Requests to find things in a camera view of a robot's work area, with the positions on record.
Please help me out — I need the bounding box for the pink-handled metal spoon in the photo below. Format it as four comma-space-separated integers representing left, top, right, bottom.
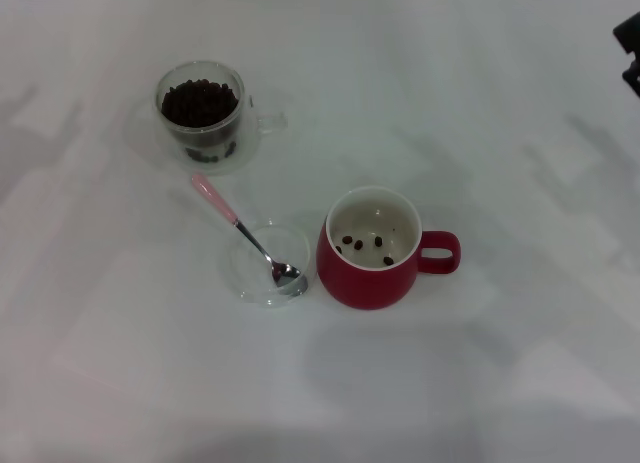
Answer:
191, 173, 302, 290

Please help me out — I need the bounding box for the red ceramic mug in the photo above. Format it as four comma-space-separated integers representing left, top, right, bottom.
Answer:
315, 185, 462, 312

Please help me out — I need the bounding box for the coffee bean pile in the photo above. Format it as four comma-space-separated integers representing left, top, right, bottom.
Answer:
160, 78, 240, 163

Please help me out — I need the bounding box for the small clear glass dish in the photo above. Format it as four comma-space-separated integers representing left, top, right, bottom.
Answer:
228, 216, 311, 309

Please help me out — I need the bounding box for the double-wall glass cup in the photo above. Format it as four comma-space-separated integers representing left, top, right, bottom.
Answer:
152, 60, 290, 177

